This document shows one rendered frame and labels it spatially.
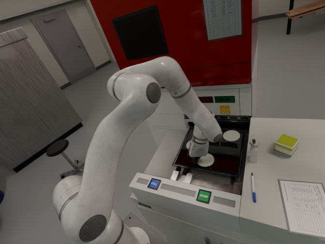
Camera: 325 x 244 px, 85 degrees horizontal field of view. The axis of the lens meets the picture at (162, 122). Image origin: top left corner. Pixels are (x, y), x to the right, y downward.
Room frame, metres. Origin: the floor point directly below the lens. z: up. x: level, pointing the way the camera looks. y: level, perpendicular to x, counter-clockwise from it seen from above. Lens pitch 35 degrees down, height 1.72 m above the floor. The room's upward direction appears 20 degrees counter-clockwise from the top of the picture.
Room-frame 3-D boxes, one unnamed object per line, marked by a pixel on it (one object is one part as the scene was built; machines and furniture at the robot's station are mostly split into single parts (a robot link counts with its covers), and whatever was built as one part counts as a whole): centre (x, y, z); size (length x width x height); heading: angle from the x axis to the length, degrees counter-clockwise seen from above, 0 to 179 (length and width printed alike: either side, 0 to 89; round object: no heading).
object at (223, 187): (0.55, -0.09, 0.87); 0.36 x 0.08 x 0.03; 54
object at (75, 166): (2.01, 1.39, 0.27); 0.51 x 0.49 x 0.54; 36
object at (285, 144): (0.52, -0.51, 1.00); 0.07 x 0.07 x 0.07; 28
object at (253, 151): (0.54, -0.36, 1.03); 0.06 x 0.04 x 0.13; 144
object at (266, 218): (0.46, -0.48, 0.89); 0.62 x 0.35 x 0.14; 144
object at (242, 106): (1.06, -0.21, 1.02); 0.81 x 0.03 x 0.40; 54
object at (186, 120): (0.95, -0.34, 0.89); 0.44 x 0.02 x 0.10; 54
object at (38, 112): (3.35, 2.44, 0.95); 1.47 x 1.16 x 1.90; 128
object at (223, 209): (0.52, 0.04, 0.89); 0.55 x 0.09 x 0.14; 54
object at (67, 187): (0.38, 0.34, 1.23); 0.19 x 0.12 x 0.24; 33
